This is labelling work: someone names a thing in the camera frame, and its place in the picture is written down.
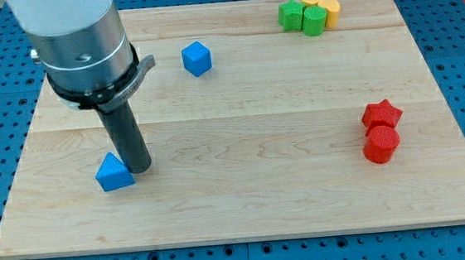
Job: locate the green cylinder block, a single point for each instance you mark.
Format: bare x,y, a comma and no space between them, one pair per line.
314,20

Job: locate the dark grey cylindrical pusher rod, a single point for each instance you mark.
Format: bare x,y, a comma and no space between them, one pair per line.
124,132

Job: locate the blue cube block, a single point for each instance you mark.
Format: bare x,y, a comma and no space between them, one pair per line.
196,58

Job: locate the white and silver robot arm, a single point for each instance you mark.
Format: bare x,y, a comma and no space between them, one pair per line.
90,64

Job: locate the blue triangle block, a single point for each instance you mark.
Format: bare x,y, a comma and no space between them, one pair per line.
113,174

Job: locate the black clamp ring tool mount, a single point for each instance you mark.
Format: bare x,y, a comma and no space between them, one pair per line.
108,98

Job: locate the red cylinder block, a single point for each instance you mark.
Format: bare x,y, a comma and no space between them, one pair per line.
381,144

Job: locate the red star block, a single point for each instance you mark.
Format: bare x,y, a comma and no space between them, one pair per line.
381,114

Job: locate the light wooden board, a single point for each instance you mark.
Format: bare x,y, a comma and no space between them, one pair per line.
266,145

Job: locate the green star block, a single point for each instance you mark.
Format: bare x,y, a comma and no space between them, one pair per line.
290,15

